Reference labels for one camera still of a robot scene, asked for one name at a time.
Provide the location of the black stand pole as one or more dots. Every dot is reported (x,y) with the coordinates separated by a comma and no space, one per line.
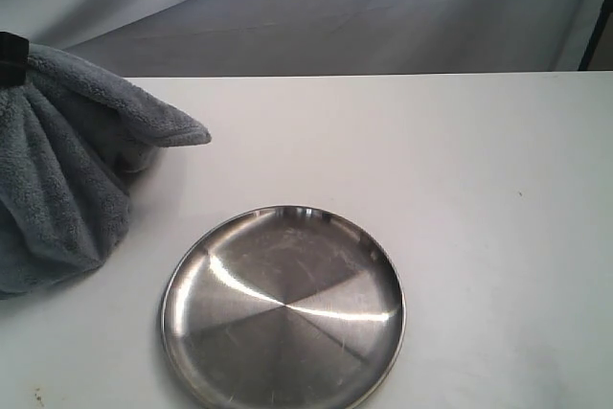
(596,35)

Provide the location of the grey fluffy towel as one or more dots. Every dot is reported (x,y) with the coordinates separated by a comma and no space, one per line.
(73,136)

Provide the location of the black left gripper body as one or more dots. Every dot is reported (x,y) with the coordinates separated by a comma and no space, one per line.
(14,51)

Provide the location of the grey backdrop cloth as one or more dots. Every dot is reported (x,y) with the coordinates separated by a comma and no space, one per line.
(231,38)

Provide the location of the round stainless steel plate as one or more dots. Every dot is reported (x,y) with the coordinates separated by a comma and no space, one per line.
(283,307)

